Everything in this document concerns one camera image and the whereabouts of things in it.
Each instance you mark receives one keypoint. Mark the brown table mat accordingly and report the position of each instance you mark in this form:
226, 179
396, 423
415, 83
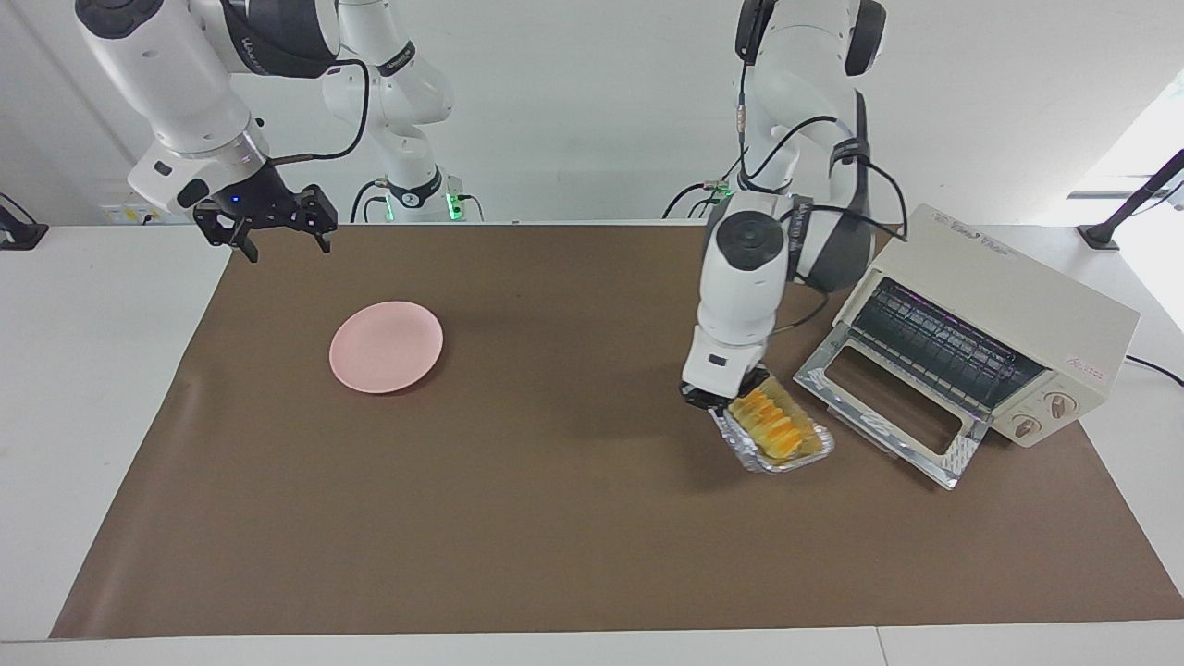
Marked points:
462, 518

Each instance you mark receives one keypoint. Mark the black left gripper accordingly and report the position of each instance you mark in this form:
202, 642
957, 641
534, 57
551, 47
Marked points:
708, 400

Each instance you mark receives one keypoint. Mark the aluminium foil tray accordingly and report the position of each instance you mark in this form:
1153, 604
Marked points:
819, 449

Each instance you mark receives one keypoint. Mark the cream toaster oven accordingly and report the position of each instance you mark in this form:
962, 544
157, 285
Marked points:
1017, 296

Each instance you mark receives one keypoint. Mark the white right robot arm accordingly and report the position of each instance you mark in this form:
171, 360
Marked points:
176, 74

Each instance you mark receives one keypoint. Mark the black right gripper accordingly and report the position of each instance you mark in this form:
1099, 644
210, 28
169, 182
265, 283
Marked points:
259, 199

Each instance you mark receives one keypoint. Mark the pink round plate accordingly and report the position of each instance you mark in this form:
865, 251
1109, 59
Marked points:
386, 347

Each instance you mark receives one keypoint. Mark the glass oven door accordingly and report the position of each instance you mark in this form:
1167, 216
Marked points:
967, 450

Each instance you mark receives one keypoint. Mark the black long-armed camera stand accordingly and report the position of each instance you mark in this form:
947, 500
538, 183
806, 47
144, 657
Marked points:
1101, 236

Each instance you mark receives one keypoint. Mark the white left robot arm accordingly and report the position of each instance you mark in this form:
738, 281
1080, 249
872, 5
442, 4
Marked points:
749, 277

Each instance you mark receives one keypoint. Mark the cream oven knob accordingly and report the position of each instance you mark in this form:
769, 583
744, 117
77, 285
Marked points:
1061, 404
1027, 426

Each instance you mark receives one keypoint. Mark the black short camera stand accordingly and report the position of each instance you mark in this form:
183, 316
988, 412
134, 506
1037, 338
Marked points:
18, 236

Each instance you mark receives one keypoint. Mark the yellow ridged bread loaf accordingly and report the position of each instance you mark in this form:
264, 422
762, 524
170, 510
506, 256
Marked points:
768, 425

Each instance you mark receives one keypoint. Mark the white wall socket box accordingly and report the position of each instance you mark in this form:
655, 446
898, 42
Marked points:
125, 215

